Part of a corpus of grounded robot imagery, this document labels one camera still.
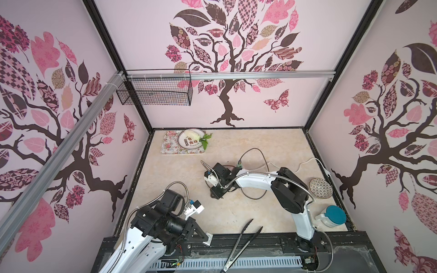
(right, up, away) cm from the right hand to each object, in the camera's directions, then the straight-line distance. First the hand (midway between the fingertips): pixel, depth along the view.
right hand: (213, 193), depth 89 cm
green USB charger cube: (+15, +14, +3) cm, 21 cm away
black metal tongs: (+8, -22, -21) cm, 32 cm away
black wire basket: (-33, +59, +6) cm, 68 cm away
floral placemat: (-30, +25, +21) cm, 44 cm away
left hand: (-2, -10, -31) cm, 32 cm away
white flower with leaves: (-9, +30, +21) cm, 38 cm away
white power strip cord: (+69, +9, +11) cm, 70 cm away
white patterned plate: (-19, +27, +21) cm, 39 cm away
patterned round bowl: (+59, +2, +1) cm, 59 cm away
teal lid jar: (+56, -7, -14) cm, 58 cm away
